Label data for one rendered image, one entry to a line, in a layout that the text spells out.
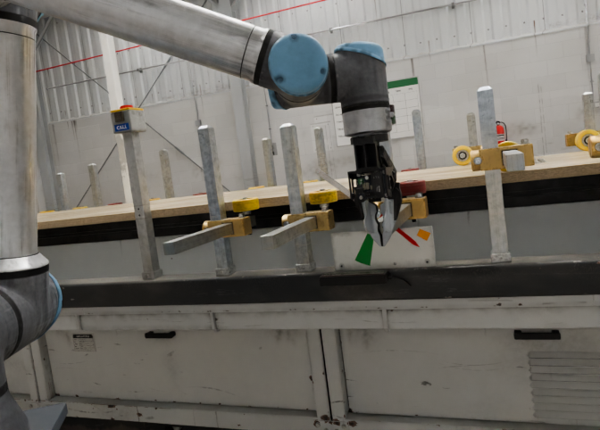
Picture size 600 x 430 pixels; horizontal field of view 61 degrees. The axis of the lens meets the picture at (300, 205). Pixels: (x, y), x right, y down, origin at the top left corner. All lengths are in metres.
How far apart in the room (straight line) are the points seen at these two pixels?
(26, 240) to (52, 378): 1.43
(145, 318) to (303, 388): 0.57
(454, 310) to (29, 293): 0.96
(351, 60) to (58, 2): 0.48
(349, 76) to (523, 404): 1.13
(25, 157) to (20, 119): 0.07
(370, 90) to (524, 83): 7.57
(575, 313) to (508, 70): 7.26
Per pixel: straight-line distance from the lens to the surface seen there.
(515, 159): 0.98
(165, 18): 0.85
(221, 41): 0.82
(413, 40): 8.58
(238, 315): 1.55
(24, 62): 1.09
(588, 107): 2.39
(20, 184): 1.07
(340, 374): 1.72
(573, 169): 1.45
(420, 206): 1.29
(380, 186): 0.93
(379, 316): 1.41
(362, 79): 0.95
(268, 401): 1.90
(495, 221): 1.29
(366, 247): 1.33
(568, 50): 8.61
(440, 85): 8.45
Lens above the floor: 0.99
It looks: 5 degrees down
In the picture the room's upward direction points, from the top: 7 degrees counter-clockwise
